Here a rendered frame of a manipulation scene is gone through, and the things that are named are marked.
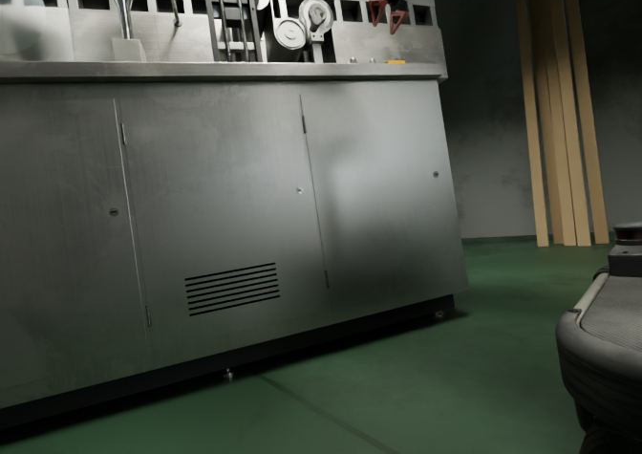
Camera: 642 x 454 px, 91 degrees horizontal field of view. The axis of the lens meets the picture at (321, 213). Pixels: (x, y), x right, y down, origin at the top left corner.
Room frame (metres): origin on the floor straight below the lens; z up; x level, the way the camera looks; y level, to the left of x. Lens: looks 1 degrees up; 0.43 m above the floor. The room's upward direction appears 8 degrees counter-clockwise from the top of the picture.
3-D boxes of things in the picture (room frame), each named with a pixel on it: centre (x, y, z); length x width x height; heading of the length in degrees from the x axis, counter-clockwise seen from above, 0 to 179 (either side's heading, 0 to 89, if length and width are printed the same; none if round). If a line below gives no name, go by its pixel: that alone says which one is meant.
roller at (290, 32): (1.36, 0.05, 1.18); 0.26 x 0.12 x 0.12; 17
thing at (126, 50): (1.16, 0.62, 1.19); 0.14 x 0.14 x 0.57
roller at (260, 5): (1.33, 0.18, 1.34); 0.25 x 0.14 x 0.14; 17
